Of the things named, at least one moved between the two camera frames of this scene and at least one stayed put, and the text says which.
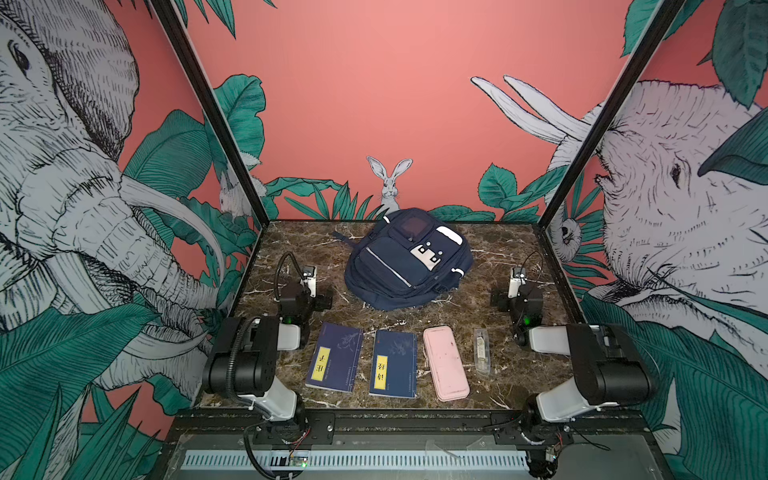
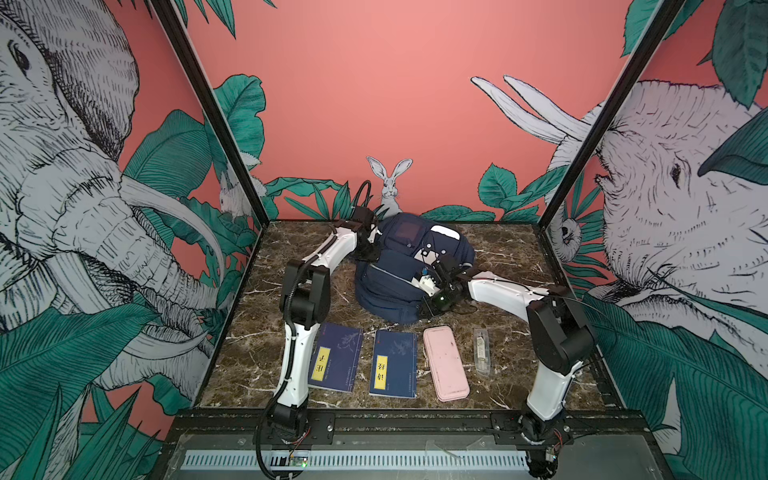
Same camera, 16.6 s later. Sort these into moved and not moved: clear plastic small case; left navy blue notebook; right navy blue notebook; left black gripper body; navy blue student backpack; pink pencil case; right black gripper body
Moved: right black gripper body; navy blue student backpack; left black gripper body
Not moved: right navy blue notebook; clear plastic small case; pink pencil case; left navy blue notebook
